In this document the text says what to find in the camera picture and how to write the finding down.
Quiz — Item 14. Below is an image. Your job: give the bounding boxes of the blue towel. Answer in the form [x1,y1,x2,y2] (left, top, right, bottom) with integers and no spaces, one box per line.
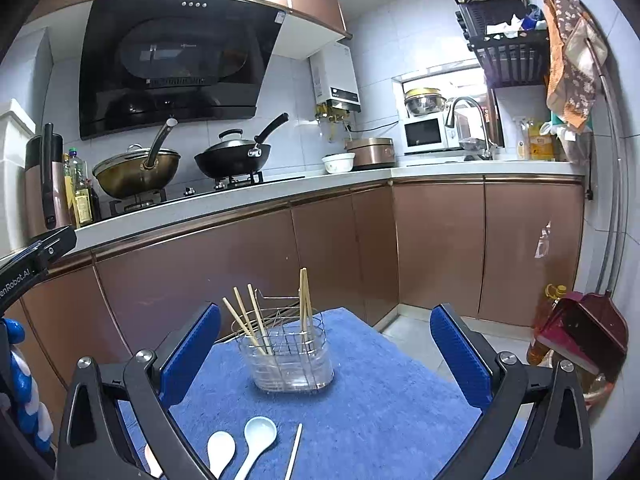
[119,307,527,480]

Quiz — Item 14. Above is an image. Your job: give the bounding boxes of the large pale blue ceramic spoon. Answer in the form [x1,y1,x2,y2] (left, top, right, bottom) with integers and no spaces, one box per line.
[234,416,279,480]

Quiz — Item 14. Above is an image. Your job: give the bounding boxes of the metal mixing bowl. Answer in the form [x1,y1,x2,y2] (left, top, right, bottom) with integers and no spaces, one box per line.
[403,87,447,117]

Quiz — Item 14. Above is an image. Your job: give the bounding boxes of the black wall rack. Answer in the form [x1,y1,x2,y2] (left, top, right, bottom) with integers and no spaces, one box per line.
[436,0,552,89]

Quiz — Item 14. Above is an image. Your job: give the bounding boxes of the pinkish ceramic spoon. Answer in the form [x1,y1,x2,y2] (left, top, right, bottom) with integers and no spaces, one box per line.
[144,444,164,479]

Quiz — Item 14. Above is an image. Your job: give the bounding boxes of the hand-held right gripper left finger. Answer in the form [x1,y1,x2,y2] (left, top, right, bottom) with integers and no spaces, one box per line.
[59,302,222,480]

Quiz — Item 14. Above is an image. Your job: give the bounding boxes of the floral hanging cloth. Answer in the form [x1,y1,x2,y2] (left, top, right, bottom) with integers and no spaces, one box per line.
[526,0,609,132]

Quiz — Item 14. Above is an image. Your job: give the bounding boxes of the golden wok with lid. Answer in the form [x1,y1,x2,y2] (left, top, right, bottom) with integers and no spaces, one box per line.
[92,117,182,200]

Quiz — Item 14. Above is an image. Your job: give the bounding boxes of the small white ceramic spoon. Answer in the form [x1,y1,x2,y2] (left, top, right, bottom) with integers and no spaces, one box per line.
[206,430,237,479]

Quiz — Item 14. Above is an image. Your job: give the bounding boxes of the white rice dispenser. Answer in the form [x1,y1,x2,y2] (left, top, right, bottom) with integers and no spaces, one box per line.
[0,99,40,257]

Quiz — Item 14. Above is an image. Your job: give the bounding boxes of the clear oil bottle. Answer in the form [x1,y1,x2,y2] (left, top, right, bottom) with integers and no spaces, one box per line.
[63,147,89,227]

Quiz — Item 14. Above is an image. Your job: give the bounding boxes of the white water heater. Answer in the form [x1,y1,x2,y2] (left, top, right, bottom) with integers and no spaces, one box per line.
[308,42,362,117]

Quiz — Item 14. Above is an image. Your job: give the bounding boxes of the white bowl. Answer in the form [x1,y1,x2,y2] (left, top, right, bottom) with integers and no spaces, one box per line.
[321,153,356,176]

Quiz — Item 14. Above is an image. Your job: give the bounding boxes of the white microwave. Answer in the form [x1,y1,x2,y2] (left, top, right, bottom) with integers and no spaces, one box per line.
[402,112,461,156]

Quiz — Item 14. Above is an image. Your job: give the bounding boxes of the yellow bottle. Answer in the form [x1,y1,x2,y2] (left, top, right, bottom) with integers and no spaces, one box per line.
[528,119,557,162]

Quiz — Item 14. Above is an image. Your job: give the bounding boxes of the brown lower cabinets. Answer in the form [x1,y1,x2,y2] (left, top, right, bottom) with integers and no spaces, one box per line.
[0,167,586,413]

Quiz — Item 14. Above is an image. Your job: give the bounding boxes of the wire utensil holder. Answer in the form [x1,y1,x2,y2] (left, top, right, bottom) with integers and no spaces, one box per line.
[234,289,335,395]

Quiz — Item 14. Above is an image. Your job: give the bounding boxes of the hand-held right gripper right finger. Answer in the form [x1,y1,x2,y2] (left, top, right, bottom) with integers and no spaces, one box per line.
[429,303,594,480]

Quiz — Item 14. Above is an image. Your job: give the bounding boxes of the black gas stove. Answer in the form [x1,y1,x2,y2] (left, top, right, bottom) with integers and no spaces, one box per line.
[107,172,306,217]

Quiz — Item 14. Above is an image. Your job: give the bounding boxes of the brown electric kettle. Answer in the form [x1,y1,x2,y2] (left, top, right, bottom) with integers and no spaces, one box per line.
[24,123,74,239]

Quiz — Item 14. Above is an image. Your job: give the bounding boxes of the clear spray bottle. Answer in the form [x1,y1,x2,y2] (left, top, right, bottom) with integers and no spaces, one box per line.
[514,117,531,161]

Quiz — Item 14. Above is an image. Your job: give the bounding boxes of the brown rice cooker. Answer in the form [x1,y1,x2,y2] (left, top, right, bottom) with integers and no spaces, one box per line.
[344,137,396,170]

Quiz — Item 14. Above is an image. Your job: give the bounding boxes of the metal kitchen faucet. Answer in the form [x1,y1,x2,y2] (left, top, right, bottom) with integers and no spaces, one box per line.
[444,96,494,162]

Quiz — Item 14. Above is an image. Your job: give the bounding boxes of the black range hood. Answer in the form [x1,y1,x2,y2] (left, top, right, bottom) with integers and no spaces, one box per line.
[78,0,286,141]

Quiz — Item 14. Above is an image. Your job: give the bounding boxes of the dark sauce bottle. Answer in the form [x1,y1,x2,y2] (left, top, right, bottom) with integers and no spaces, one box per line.
[85,179,102,224]

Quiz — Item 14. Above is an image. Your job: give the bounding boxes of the large cooking oil bottle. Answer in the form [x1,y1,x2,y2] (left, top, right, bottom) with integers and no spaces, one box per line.
[526,283,569,367]

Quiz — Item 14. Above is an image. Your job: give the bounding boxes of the person's left hand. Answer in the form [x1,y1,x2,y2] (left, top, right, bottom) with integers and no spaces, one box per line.
[0,317,55,457]

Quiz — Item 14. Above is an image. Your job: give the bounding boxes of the red dustpan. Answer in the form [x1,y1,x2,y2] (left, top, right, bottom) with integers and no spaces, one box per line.
[534,290,630,384]

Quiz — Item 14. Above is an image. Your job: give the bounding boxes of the black wok with lid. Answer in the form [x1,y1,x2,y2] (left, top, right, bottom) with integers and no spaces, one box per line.
[193,112,290,181]

